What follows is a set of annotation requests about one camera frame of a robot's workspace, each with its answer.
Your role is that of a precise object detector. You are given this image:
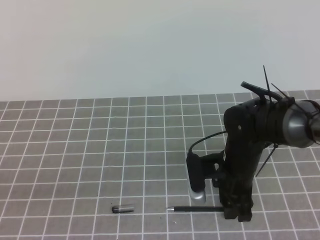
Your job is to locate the black translucent pen cap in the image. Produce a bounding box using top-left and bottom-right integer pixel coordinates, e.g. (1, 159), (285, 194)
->
(111, 204), (135, 214)

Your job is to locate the black pen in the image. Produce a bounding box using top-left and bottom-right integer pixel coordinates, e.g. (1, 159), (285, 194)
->
(166, 205), (225, 213)

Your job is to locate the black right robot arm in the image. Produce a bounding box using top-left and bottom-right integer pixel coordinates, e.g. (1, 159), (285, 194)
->
(200, 98), (320, 222)

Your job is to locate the black camera cable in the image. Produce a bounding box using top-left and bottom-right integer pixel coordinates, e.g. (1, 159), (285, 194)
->
(188, 130), (228, 155)

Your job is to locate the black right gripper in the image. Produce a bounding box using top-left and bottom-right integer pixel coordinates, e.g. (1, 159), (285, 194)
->
(199, 98), (275, 222)

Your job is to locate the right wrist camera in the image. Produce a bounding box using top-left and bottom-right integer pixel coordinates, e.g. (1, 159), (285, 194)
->
(185, 151), (206, 205)

